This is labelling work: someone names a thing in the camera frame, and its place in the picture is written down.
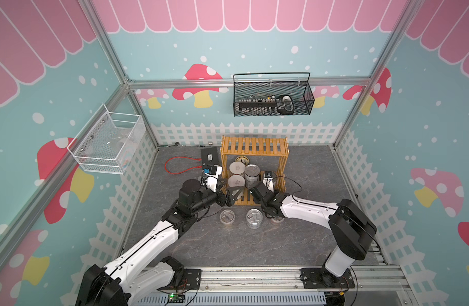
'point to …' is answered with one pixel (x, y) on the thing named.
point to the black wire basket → (272, 94)
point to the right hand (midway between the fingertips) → (262, 190)
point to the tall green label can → (252, 175)
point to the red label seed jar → (277, 220)
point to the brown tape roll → (243, 159)
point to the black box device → (211, 155)
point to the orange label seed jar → (227, 217)
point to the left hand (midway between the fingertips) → (235, 187)
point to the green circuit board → (176, 298)
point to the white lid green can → (236, 180)
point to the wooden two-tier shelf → (245, 146)
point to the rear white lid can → (237, 167)
